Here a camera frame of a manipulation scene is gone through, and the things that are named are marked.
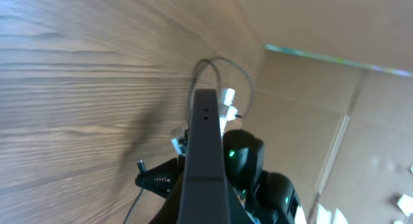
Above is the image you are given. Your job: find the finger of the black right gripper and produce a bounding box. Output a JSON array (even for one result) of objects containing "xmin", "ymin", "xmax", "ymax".
[{"xmin": 135, "ymin": 158, "xmax": 184, "ymax": 198}]

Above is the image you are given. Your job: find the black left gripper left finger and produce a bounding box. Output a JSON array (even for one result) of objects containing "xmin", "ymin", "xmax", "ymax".
[{"xmin": 156, "ymin": 173, "xmax": 183, "ymax": 224}]

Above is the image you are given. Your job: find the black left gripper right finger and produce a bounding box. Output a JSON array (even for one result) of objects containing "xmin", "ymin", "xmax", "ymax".
[{"xmin": 226, "ymin": 181, "xmax": 254, "ymax": 224}]

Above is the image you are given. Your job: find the white power strip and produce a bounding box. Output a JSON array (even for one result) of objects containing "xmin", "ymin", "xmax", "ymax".
[{"xmin": 218, "ymin": 88, "xmax": 238, "ymax": 135}]

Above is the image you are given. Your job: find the white charger adapter plug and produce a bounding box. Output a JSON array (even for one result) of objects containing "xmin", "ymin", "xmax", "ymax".
[{"xmin": 220, "ymin": 104, "xmax": 239, "ymax": 121}]

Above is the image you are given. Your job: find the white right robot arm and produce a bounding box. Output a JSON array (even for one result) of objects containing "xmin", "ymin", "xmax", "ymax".
[{"xmin": 135, "ymin": 129, "xmax": 300, "ymax": 223}]

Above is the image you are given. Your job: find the black charger cable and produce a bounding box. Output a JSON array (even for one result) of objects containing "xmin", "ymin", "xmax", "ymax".
[{"xmin": 122, "ymin": 57, "xmax": 256, "ymax": 224}]

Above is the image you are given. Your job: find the blue Galaxy smartphone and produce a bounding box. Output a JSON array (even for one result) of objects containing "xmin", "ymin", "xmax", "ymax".
[{"xmin": 177, "ymin": 89, "xmax": 230, "ymax": 224}]

